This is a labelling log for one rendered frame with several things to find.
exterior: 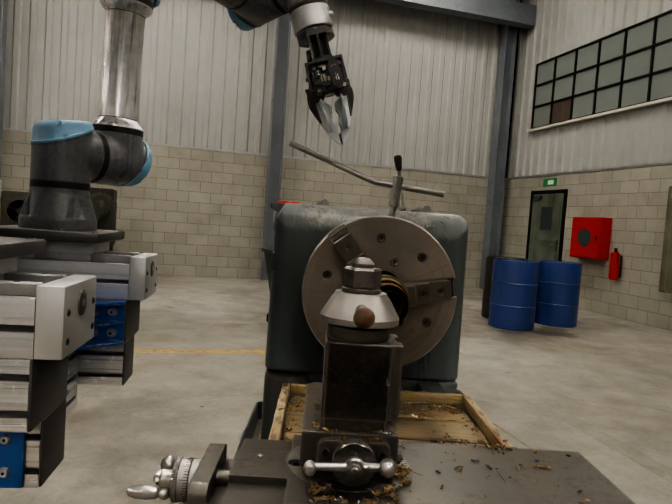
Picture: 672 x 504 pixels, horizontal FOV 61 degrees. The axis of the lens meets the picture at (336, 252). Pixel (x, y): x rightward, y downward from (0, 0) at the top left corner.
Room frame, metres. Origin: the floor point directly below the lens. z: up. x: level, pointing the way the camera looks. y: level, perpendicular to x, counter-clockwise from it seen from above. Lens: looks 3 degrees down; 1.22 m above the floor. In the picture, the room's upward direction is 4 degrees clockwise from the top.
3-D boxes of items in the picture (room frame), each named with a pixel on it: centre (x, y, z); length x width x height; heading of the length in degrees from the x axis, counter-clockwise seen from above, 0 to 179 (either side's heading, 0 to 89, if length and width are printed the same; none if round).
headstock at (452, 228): (1.60, -0.06, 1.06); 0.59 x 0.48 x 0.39; 1
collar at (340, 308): (0.57, -0.03, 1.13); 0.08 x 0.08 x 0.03
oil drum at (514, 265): (7.47, -2.37, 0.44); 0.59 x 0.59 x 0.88
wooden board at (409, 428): (0.93, -0.10, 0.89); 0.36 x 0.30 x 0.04; 91
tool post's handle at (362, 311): (0.51, -0.03, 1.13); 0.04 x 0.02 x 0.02; 1
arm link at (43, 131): (1.22, 0.59, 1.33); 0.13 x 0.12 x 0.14; 152
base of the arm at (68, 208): (1.21, 0.59, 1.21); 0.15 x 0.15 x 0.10
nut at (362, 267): (0.57, -0.03, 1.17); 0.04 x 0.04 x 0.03
